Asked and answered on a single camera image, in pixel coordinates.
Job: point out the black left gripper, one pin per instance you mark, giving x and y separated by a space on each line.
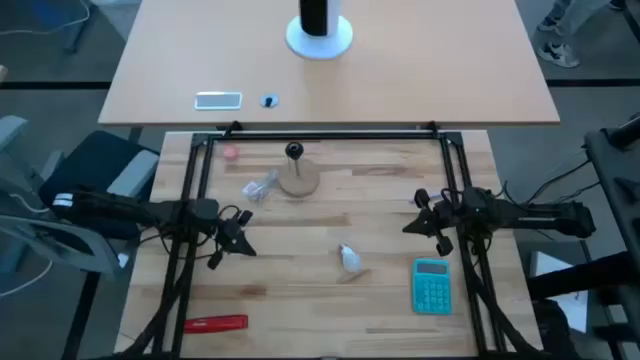
229 234

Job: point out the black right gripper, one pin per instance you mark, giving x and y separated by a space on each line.
442 217

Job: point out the white lightbulb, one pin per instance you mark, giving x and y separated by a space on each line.
350 258

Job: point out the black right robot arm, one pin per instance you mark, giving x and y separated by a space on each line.
540 215

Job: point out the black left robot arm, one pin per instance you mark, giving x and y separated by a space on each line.
125 210

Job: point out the teal calculator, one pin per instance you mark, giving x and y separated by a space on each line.
432 292

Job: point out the wooden base lamp stand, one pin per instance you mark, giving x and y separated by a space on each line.
300 187

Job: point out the red utility knife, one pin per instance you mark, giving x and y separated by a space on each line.
215 324

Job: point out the pink round object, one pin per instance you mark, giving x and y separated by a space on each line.
230 152

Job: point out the white paper sheet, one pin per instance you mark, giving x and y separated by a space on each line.
550 265

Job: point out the silver smartphone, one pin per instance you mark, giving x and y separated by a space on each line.
218 100

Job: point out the light wood desk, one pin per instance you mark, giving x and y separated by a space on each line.
425 65

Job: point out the grey black office chair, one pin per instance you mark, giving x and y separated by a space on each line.
100 160

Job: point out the black equipment cart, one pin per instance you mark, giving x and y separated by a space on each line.
615 170

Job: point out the white round stand base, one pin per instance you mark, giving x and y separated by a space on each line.
320 45

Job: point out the person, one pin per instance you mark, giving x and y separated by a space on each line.
560 52

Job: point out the black aluminium table frame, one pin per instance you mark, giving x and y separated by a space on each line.
330 135

